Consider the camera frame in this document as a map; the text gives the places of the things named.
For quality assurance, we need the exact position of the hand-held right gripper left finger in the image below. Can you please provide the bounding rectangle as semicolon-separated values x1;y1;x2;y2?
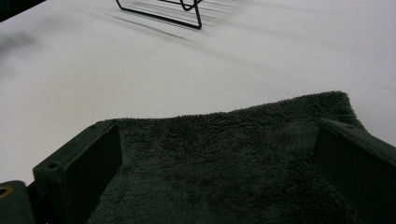
32;119;123;224

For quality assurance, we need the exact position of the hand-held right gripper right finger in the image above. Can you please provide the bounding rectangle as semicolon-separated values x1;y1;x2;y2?
312;118;396;224

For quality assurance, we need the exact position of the dark grey towel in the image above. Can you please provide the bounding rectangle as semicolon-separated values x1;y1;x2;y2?
87;91;366;224

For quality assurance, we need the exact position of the black wire rack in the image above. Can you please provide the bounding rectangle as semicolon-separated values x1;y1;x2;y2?
115;0;204;31

